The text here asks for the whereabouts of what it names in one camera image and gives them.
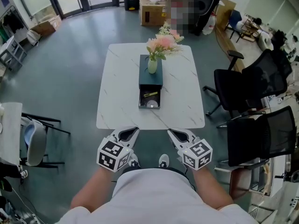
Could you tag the yellow black flat bar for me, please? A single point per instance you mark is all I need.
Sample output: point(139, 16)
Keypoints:
point(150, 94)

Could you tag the white plastic bag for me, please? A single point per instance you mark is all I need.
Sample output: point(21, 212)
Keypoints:
point(33, 37)

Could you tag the large brown cardboard box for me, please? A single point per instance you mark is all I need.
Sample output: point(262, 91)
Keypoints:
point(153, 13)

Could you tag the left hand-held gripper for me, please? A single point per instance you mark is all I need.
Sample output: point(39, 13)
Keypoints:
point(109, 156)

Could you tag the person's white shoe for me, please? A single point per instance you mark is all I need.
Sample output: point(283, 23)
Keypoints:
point(164, 160)
point(134, 160)

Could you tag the pink artificial flowers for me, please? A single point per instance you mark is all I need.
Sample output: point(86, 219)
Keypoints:
point(163, 43)

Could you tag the grey metal rack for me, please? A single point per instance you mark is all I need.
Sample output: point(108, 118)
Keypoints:
point(12, 52)

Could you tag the grey chair with blue cushion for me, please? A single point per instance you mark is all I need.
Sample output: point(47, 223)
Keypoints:
point(35, 143)

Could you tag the dark green box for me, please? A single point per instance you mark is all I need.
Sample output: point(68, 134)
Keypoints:
point(150, 80)

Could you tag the pale green vase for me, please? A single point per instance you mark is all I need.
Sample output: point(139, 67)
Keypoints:
point(152, 66)

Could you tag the tall leaning cardboard sheet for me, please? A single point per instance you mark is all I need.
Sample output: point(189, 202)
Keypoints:
point(224, 13)

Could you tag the wooden stand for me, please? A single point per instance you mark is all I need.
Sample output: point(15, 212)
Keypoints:
point(251, 28)

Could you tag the black mesh office chair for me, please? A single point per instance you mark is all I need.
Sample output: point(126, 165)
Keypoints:
point(261, 136)
point(264, 78)

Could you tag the person's right white shoe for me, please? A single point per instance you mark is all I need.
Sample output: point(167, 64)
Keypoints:
point(164, 160)

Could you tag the person's left white shoe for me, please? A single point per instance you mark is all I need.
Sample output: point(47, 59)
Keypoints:
point(134, 160)

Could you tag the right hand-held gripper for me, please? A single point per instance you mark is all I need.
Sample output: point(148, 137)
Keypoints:
point(198, 156)

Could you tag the black white sneaker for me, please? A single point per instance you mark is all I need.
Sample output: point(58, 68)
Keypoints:
point(24, 173)

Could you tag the person's left forearm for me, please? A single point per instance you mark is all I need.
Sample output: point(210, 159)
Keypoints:
point(93, 190)

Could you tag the person's right forearm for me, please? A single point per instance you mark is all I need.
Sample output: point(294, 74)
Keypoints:
point(210, 188)

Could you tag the person's white shirt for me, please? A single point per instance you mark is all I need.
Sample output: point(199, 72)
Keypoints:
point(154, 199)

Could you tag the brown stool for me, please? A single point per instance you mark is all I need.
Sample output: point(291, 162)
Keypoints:
point(240, 183)

